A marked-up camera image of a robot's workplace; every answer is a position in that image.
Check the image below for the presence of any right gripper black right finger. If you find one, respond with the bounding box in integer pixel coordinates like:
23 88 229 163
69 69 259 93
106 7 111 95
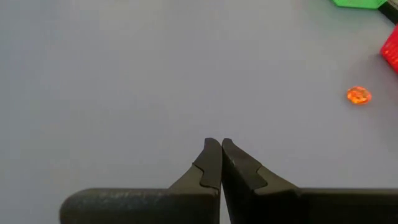
221 138 398 224

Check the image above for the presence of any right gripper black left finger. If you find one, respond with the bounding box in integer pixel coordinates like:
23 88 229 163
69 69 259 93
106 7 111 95
58 137 223 224

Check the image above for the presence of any orange translucent pumpkin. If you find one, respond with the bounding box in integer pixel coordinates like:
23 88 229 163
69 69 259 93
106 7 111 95
346 86 373 105

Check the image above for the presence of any red plastic basket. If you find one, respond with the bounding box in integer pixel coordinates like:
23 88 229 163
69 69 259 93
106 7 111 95
379 24 398 75

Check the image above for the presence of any green plastic basket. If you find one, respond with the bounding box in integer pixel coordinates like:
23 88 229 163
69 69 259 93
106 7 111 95
331 0 388 10

